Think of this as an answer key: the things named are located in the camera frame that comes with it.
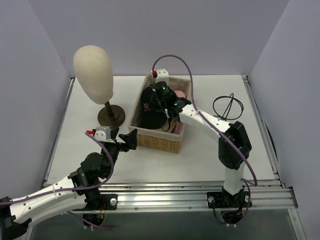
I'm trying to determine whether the pink hat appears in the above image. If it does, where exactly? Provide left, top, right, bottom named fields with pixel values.
left=173, top=90, right=186, bottom=134

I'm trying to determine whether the black cap with R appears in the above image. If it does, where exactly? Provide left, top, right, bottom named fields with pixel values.
left=139, top=84, right=173, bottom=130

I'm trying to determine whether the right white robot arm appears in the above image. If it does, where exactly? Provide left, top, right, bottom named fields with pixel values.
left=150, top=81, right=252, bottom=207

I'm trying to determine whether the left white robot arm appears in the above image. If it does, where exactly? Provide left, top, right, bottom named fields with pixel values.
left=0, top=126, right=138, bottom=240

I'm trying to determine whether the dark round mannequin stand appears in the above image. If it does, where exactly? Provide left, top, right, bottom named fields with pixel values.
left=97, top=101, right=126, bottom=129

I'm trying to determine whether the wicker basket with liner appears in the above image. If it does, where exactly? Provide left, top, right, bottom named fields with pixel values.
left=128, top=74, right=186, bottom=154

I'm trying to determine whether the cream mannequin head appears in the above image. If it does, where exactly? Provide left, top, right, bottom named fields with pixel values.
left=73, top=45, right=114, bottom=105

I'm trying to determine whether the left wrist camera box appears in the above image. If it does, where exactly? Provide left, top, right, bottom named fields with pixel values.
left=85, top=126, right=111, bottom=142

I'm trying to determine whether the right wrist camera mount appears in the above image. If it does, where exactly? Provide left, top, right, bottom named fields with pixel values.
left=152, top=68, right=170, bottom=85

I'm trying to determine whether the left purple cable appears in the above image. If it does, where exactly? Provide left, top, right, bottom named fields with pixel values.
left=0, top=131, right=116, bottom=230

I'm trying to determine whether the purple cable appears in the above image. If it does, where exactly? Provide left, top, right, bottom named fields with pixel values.
left=0, top=131, right=116, bottom=230
left=151, top=54, right=258, bottom=226

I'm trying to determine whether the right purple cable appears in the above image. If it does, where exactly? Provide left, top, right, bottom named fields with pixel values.
left=151, top=54, right=258, bottom=226

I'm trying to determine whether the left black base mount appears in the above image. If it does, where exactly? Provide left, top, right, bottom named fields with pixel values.
left=82, top=193, right=118, bottom=226

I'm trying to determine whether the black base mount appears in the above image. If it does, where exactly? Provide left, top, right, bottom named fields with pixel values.
left=82, top=193, right=118, bottom=226
left=206, top=189, right=252, bottom=227

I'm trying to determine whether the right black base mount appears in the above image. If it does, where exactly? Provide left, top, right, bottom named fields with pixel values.
left=206, top=189, right=252, bottom=227

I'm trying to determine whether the aluminium rail frame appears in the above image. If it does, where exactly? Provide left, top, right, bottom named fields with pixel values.
left=32, top=75, right=306, bottom=240

